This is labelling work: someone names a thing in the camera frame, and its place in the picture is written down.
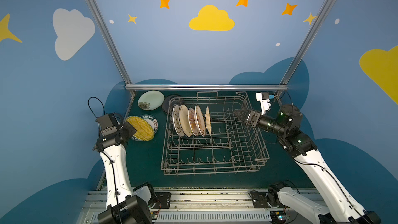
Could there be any yellow woven plate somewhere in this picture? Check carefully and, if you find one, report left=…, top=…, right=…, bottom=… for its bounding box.
left=126, top=116, right=155, bottom=141

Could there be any orange woven plate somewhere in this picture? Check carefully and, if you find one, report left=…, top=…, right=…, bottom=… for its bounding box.
left=205, top=106, right=212, bottom=136

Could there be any white plate black emblem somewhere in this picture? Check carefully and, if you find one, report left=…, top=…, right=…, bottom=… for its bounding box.
left=172, top=104, right=184, bottom=138

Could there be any cream plate floral rim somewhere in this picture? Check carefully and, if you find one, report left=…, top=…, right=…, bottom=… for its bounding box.
left=179, top=105, right=193, bottom=137

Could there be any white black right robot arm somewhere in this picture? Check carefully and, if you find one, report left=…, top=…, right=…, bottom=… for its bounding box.
left=234, top=104, right=381, bottom=224

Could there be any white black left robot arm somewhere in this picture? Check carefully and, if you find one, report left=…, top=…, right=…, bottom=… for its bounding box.
left=93, top=113, right=157, bottom=224

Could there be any white plate green text rim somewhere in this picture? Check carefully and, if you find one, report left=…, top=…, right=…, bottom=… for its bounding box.
left=138, top=115, right=159, bottom=134

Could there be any pale green floral plate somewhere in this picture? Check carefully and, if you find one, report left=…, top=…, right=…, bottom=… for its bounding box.
left=138, top=90, right=165, bottom=111

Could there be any dark black plate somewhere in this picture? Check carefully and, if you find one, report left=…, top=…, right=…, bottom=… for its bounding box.
left=162, top=94, right=185, bottom=115

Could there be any right green circuit board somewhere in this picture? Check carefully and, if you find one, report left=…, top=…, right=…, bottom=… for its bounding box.
left=270, top=212, right=287, bottom=224

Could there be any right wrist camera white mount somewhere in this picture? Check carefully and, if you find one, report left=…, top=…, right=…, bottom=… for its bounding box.
left=256, top=92, right=275, bottom=115

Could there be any grey wire dish rack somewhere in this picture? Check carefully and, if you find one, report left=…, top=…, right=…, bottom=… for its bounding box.
left=161, top=92, right=269, bottom=175

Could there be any horizontal aluminium frame bar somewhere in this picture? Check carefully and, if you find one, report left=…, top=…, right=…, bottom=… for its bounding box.
left=125, top=84, right=288, bottom=91

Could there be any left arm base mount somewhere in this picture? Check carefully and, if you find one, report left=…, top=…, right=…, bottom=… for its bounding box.
left=149, top=192, right=171, bottom=209

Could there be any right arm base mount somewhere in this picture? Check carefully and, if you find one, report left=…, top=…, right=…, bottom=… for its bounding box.
left=249, top=190, right=280, bottom=208

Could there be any aluminium rail base frame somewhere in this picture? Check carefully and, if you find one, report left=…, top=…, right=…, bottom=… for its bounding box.
left=76, top=187, right=346, bottom=224

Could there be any left diagonal aluminium post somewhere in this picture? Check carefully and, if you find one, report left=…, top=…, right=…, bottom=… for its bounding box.
left=85, top=0, right=135, bottom=97

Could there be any diagonal aluminium post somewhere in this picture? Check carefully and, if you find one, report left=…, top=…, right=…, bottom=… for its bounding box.
left=85, top=0, right=135, bottom=97
left=276, top=0, right=337, bottom=99

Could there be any right diagonal aluminium post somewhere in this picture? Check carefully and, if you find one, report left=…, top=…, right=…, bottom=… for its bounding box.
left=276, top=0, right=337, bottom=99

